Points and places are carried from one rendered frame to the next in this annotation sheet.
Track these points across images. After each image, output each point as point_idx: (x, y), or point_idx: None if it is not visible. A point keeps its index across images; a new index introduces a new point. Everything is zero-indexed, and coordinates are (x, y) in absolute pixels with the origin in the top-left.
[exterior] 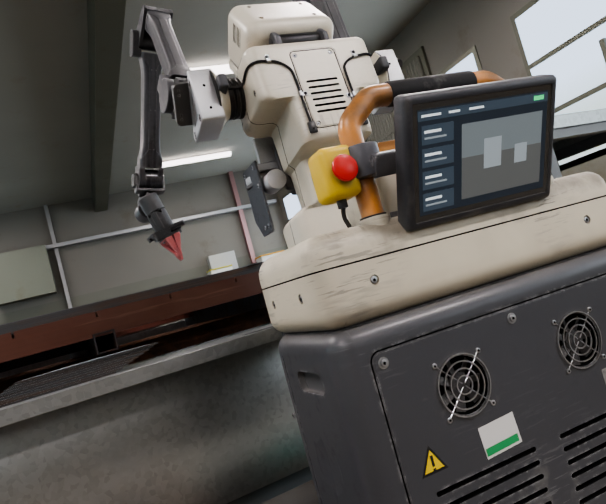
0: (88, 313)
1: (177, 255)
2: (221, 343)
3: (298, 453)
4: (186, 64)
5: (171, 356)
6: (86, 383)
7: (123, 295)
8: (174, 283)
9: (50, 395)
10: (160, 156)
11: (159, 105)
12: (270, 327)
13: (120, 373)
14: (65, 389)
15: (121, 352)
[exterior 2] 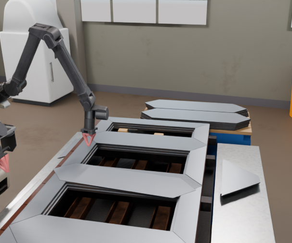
0: (82, 137)
1: (88, 142)
2: (39, 172)
3: None
4: (15, 70)
5: (55, 165)
6: (61, 151)
7: (83, 140)
8: (74, 150)
9: (63, 146)
10: (76, 93)
11: (63, 69)
12: (31, 183)
13: (56, 155)
14: (65, 148)
15: (62, 152)
